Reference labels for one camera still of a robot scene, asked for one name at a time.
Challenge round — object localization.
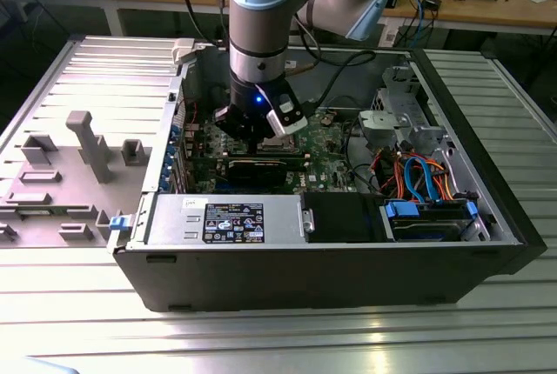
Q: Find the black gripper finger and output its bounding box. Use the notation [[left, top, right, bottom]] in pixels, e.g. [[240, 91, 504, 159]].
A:
[[216, 103, 255, 157], [253, 134, 276, 157]]

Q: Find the CPU socket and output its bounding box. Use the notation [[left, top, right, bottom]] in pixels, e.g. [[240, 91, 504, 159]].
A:
[[256, 135, 302, 153]]

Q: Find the graphics card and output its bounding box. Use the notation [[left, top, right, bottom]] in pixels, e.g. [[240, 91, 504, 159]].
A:
[[225, 157, 289, 189]]

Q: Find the green motherboard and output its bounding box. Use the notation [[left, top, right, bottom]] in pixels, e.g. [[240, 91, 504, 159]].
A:
[[171, 104, 371, 196]]

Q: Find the grey case latch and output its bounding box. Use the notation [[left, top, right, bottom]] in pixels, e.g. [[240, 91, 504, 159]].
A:
[[171, 37, 197, 66]]

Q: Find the silver power supply unit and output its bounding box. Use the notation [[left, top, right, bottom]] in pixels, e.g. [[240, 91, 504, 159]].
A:
[[145, 193, 305, 246]]

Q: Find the black open PC case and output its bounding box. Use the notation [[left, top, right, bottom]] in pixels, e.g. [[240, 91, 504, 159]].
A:
[[106, 37, 548, 314]]

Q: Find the silver metal drive cage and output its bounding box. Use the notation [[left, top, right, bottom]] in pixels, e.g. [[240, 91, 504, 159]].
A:
[[369, 64, 433, 131]]

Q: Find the grey parts rack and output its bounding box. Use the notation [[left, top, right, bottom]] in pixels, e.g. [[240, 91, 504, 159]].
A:
[[0, 110, 154, 249]]

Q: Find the hard disk in blue carrier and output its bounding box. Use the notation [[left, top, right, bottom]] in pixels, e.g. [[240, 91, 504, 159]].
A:
[[381, 198, 480, 244]]

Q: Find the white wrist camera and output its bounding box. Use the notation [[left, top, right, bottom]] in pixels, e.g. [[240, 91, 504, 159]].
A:
[[265, 84, 308, 138]]

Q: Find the silver metal bracket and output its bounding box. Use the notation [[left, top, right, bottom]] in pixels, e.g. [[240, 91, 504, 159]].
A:
[[358, 109, 413, 152]]

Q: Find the black camera cable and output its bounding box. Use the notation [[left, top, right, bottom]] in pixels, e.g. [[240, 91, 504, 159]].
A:
[[304, 49, 379, 110]]

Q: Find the blue data wire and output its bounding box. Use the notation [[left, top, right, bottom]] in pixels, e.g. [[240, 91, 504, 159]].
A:
[[416, 155, 441, 205], [402, 157, 419, 201]]

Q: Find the orange power wire bundle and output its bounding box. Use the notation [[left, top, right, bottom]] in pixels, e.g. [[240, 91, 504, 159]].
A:
[[378, 150, 457, 202]]

